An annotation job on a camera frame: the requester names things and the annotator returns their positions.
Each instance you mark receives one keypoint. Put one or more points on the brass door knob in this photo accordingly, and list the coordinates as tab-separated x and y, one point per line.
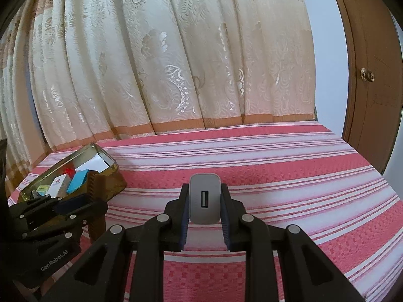
366	75

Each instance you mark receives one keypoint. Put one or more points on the brown wooden door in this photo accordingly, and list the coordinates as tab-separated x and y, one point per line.
371	37

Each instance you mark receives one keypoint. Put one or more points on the red toy block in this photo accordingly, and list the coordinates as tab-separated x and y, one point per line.
66	171

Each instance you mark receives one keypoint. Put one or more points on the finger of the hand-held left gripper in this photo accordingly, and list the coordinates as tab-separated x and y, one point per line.
72	204
91	212

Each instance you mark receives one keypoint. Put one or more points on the brown comb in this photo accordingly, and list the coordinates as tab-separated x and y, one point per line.
97	185

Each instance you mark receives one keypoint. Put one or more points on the gold metal tin box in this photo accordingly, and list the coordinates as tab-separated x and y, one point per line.
113	182

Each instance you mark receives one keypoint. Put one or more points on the pink striped bed sheet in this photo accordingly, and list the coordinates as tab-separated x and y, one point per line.
283	170

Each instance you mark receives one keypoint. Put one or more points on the blue toy block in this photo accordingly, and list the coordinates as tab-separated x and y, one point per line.
77	179

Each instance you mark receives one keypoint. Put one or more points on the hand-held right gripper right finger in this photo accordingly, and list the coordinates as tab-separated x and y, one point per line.
226	226

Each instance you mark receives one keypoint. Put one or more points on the white box with red label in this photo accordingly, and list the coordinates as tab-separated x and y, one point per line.
58	184

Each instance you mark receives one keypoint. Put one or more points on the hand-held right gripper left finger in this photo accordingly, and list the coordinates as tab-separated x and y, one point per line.
181	226

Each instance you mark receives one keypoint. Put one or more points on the white charger plug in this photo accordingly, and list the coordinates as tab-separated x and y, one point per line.
204	201

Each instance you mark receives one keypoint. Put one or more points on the clear floss pick box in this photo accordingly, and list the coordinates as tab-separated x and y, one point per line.
42	189

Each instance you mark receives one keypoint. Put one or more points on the cream floral curtain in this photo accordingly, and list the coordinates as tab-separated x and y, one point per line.
189	53
12	100

